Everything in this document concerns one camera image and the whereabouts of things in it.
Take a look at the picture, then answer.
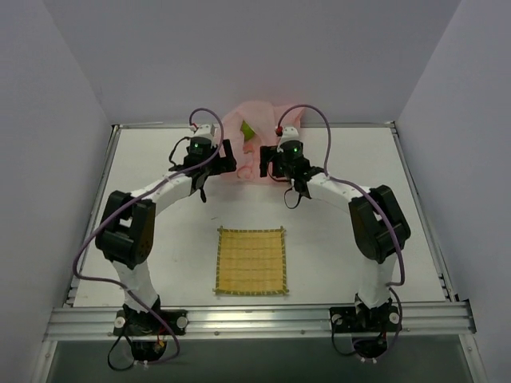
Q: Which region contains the green fake guava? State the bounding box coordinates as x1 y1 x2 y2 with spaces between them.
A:
240 120 256 142

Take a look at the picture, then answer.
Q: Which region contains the pink plastic bag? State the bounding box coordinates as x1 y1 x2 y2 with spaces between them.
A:
222 101 304 184

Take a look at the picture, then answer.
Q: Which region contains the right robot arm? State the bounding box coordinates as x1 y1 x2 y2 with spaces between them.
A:
259 139 411 330

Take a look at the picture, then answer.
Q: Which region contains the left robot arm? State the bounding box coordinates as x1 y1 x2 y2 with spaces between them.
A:
95 136 236 334

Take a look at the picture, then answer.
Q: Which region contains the woven bamboo mat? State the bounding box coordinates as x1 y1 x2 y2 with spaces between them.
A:
213 227 289 297

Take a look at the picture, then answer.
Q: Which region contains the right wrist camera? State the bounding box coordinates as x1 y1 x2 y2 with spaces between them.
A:
275 125 299 140

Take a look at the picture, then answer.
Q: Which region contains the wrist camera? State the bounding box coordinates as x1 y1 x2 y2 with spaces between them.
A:
275 125 299 140
194 124 216 140

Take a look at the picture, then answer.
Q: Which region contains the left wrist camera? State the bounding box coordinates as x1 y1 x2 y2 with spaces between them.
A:
194 124 216 140

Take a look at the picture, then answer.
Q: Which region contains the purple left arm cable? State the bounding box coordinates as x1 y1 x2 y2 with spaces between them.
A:
73 107 224 364

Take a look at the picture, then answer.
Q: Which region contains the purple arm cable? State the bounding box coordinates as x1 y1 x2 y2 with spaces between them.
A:
73 107 224 364
277 104 404 356

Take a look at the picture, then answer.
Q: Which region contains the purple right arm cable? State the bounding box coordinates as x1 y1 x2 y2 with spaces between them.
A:
277 104 404 356

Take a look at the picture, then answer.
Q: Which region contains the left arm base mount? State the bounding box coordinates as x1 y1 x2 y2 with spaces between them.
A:
107 305 188 366

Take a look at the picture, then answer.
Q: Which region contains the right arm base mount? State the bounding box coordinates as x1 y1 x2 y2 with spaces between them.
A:
329 302 402 364

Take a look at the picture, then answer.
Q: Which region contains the aluminium table frame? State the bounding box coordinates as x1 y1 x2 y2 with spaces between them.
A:
42 121 478 383

